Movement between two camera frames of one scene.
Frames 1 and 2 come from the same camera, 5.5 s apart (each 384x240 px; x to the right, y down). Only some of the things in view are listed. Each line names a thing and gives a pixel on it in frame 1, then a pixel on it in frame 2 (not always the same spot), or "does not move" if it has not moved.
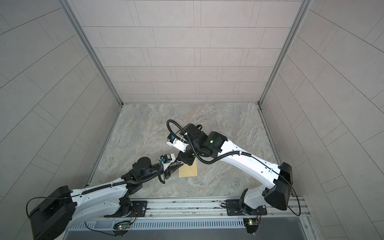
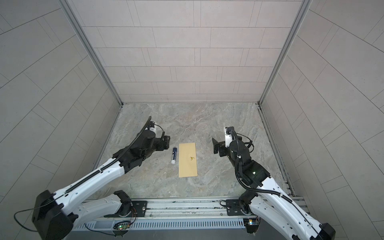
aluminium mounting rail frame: x=200 y=210 does not move
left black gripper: x=170 y=171 -> x=166 y=143
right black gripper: x=184 y=158 -> x=222 y=147
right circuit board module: x=251 y=224 does not move
